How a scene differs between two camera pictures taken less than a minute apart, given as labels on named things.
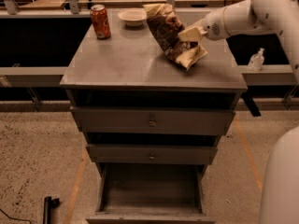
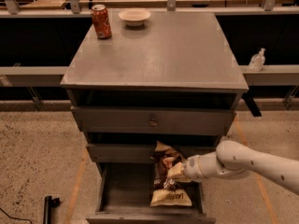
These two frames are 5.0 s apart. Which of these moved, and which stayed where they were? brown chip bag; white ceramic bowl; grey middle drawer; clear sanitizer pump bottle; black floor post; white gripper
Moved: brown chip bag; white gripper
Stayed: grey middle drawer; white ceramic bowl; clear sanitizer pump bottle; black floor post
